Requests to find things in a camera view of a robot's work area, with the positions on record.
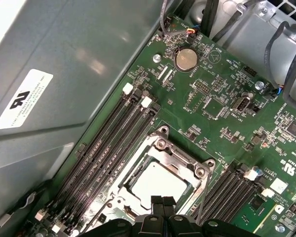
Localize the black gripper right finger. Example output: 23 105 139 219
163 197 239 237

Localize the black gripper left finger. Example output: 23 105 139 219
80 196 166 237

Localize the metal socket locking lever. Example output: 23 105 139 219
195 170 211 224

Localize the silver CPU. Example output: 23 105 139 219
129 161 195 212

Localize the black RAM slot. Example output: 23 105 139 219
44 90 144 228
207 170 256 232
199 164 245 223
218 179 264 237
61 103 161 237
51 96 152 234
36 83 134 222

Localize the CPU socket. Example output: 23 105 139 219
105 125 217 237

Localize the green motherboard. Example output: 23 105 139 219
22 14 296 237

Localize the silver internal USB port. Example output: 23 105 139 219
231 97 252 112

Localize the black and grey PC case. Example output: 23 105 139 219
0 0 188 237

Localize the white certification label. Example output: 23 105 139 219
0 68 54 131

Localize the silver coin cell battery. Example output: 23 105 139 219
175 46 198 72

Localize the black system fan cable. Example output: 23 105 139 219
262 21 293 99

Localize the black sleeved fan cable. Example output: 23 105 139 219
186 0 214 41

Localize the grey fan cable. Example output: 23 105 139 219
159 0 190 37

